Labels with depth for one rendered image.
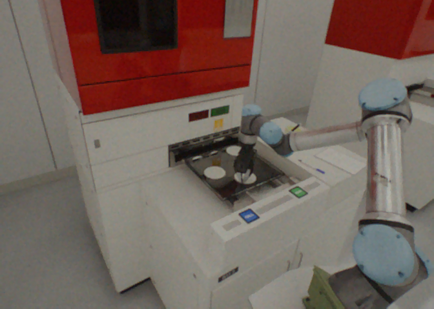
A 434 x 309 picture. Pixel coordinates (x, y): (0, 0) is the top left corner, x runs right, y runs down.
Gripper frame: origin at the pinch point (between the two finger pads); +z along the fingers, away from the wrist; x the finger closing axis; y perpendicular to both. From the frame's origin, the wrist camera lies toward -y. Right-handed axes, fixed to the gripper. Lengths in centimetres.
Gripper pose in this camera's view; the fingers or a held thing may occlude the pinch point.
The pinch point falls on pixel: (241, 181)
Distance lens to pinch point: 127.7
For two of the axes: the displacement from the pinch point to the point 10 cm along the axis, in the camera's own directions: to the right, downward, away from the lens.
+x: -9.3, -2.2, 2.9
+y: 3.6, -4.5, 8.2
